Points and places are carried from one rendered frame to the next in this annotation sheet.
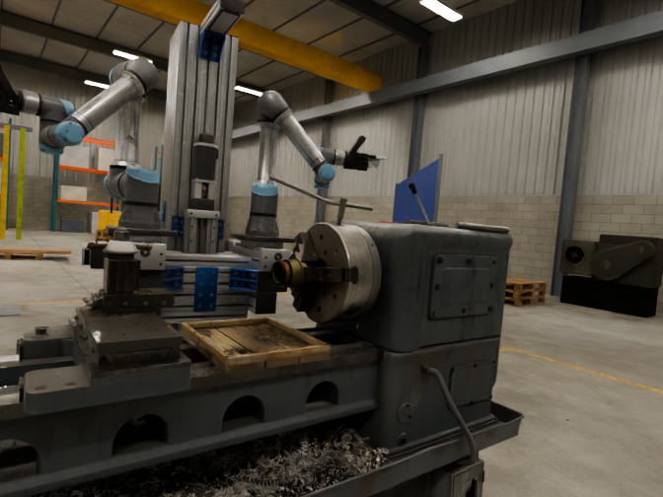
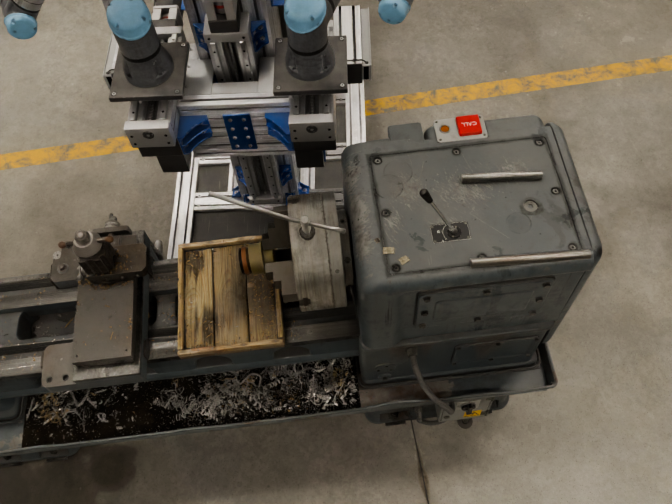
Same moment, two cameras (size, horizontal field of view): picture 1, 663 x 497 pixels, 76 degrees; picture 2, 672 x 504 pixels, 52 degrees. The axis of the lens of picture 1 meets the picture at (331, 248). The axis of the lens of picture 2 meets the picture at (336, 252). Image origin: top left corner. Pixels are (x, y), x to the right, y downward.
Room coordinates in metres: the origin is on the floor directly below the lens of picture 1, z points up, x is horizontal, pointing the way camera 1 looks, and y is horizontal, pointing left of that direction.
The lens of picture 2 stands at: (0.66, -0.57, 2.69)
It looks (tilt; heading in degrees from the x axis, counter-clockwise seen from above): 61 degrees down; 35
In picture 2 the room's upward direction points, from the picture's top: 5 degrees counter-clockwise
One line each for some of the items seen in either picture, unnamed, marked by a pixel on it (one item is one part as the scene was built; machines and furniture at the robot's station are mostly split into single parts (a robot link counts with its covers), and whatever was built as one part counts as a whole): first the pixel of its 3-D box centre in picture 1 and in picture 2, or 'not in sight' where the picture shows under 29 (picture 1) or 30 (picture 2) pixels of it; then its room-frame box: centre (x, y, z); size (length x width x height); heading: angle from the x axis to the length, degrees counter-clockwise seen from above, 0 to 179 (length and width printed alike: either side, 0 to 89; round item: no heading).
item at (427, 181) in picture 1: (407, 235); not in sight; (8.05, -1.41, 1.18); 4.12 x 0.80 x 2.35; 0
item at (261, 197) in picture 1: (264, 197); (306, 18); (1.89, 0.31, 1.33); 0.13 x 0.12 x 0.14; 9
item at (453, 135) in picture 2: not in sight; (459, 134); (1.79, -0.22, 1.23); 0.13 x 0.08 x 0.05; 126
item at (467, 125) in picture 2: not in sight; (468, 126); (1.81, -0.23, 1.26); 0.06 x 0.06 x 0.02; 36
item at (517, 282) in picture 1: (512, 290); not in sight; (8.66, -3.75, 0.22); 1.25 x 0.86 x 0.44; 132
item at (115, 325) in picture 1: (120, 325); (107, 293); (1.02, 0.49, 0.95); 0.43 x 0.17 x 0.05; 36
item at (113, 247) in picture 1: (120, 247); (85, 242); (1.07, 0.53, 1.13); 0.08 x 0.08 x 0.03
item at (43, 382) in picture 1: (98, 351); (96, 307); (0.98, 0.52, 0.90); 0.47 x 0.30 x 0.06; 36
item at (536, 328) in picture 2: (398, 438); (437, 321); (1.62, -0.32, 0.43); 0.60 x 0.48 x 0.86; 126
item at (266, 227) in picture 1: (262, 224); (309, 50); (1.89, 0.31, 1.21); 0.15 x 0.15 x 0.10
